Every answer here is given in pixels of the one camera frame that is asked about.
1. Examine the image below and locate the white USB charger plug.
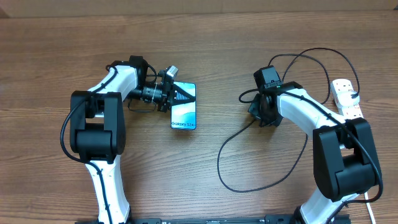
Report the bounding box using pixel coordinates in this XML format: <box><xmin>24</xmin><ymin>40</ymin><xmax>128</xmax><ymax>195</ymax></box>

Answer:
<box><xmin>335</xmin><ymin>91</ymin><xmax>360</xmax><ymax>108</ymax></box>

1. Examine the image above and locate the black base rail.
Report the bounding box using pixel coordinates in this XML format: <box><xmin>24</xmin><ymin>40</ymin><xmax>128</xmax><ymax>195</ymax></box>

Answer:
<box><xmin>74</xmin><ymin>213</ymin><xmax>352</xmax><ymax>224</ymax></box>

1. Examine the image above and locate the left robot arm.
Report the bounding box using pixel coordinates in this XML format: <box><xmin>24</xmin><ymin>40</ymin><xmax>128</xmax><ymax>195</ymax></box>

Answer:
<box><xmin>63</xmin><ymin>55</ymin><xmax>197</xmax><ymax>223</ymax></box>

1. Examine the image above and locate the blue Galaxy smartphone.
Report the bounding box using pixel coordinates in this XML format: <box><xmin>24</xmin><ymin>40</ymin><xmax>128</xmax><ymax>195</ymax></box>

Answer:
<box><xmin>170</xmin><ymin>82</ymin><xmax>197</xmax><ymax>130</ymax></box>

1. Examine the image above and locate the white power strip cord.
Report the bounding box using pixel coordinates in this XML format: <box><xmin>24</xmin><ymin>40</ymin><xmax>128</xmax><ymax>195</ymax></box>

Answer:
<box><xmin>363</xmin><ymin>192</ymin><xmax>377</xmax><ymax>224</ymax></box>

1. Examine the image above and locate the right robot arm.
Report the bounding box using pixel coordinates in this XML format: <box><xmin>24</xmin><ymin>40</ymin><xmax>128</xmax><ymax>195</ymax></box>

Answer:
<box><xmin>248</xmin><ymin>65</ymin><xmax>383</xmax><ymax>223</ymax></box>

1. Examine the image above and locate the white power strip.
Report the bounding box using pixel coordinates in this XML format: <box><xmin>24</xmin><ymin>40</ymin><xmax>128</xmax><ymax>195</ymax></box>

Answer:
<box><xmin>330</xmin><ymin>79</ymin><xmax>363</xmax><ymax>119</ymax></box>

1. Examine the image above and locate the black USB charging cable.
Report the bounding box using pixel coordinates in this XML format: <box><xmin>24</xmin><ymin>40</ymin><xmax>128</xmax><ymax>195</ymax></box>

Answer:
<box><xmin>216</xmin><ymin>47</ymin><xmax>361</xmax><ymax>194</ymax></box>

